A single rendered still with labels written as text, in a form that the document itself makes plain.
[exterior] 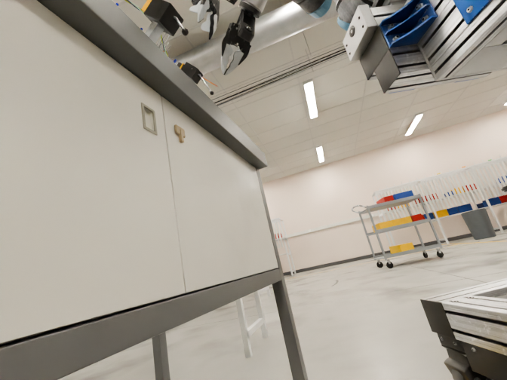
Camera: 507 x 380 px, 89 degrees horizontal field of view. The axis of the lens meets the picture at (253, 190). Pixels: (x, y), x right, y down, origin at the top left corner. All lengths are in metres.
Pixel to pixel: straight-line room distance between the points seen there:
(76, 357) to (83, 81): 0.34
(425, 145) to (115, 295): 9.69
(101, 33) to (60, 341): 0.41
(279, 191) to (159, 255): 8.89
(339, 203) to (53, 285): 8.80
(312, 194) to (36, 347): 8.90
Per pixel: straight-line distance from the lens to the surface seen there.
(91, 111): 0.44
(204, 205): 0.58
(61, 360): 0.34
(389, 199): 4.74
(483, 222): 7.50
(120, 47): 0.53
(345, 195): 9.03
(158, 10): 0.70
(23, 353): 0.32
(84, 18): 0.50
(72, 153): 0.38
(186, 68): 1.00
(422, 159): 9.65
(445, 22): 0.93
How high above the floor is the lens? 0.42
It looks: 17 degrees up
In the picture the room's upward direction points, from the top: 12 degrees counter-clockwise
